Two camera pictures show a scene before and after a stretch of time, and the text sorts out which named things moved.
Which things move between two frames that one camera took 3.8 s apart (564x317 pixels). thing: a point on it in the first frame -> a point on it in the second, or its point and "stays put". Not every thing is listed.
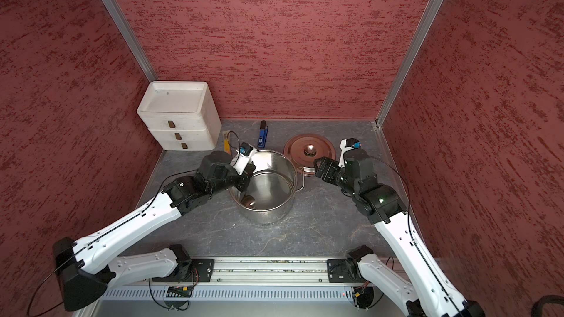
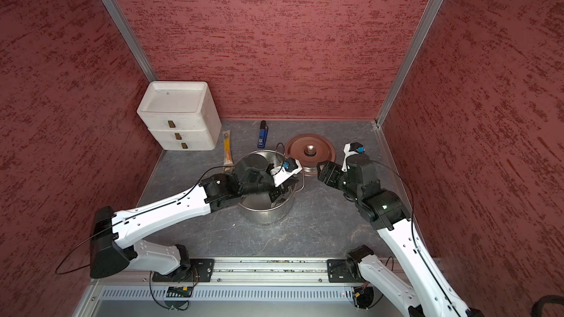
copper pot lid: x=304 y=149 stays put
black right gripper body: x=333 y=173 stays put
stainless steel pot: x=274 y=183 stays put
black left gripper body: x=241 y=180 -> x=277 y=191
